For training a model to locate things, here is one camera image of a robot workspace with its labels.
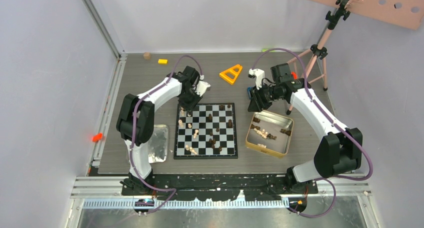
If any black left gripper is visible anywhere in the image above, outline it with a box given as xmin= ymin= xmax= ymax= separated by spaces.
xmin=178 ymin=88 xmax=203 ymax=115

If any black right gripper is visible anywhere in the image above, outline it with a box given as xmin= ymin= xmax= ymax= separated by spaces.
xmin=248 ymin=82 xmax=284 ymax=113

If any dark chess piece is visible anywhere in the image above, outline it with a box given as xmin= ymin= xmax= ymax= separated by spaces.
xmin=227 ymin=119 xmax=233 ymax=128

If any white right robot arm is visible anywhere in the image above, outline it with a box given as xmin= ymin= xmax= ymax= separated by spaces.
xmin=247 ymin=63 xmax=363 ymax=193

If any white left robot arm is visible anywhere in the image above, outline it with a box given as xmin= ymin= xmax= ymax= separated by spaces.
xmin=116 ymin=66 xmax=211 ymax=195

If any light chess pieces cluster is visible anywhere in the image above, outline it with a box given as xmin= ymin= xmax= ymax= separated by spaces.
xmin=257 ymin=129 xmax=269 ymax=139

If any pink perforated board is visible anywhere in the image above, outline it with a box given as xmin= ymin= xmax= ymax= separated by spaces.
xmin=310 ymin=0 xmax=424 ymax=30

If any gold square metal tin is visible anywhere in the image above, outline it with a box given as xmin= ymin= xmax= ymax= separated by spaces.
xmin=245 ymin=110 xmax=294 ymax=159

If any small yellow block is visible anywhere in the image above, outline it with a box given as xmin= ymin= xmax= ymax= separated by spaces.
xmin=157 ymin=59 xmax=168 ymax=65

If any yellow triangle toy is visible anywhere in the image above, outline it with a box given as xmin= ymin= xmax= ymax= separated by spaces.
xmin=219 ymin=64 xmax=243 ymax=85

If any dark pawn in tin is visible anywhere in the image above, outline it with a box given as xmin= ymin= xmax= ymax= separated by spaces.
xmin=280 ymin=128 xmax=292 ymax=136

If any black and white chessboard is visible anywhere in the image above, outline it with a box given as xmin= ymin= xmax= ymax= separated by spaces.
xmin=173 ymin=102 xmax=239 ymax=160

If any silver tin lid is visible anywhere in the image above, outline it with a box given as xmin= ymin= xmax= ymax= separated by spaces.
xmin=147 ymin=124 xmax=169 ymax=164

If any pink tripod stand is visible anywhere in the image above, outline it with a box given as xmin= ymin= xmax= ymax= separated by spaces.
xmin=285 ymin=0 xmax=329 ymax=116

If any green block at wall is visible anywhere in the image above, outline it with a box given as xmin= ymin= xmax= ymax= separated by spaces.
xmin=261 ymin=48 xmax=276 ymax=53

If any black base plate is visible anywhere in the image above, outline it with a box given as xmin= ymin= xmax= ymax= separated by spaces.
xmin=120 ymin=173 xmax=318 ymax=202

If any orange block on rail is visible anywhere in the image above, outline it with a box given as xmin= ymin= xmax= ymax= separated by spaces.
xmin=91 ymin=132 xmax=103 ymax=143

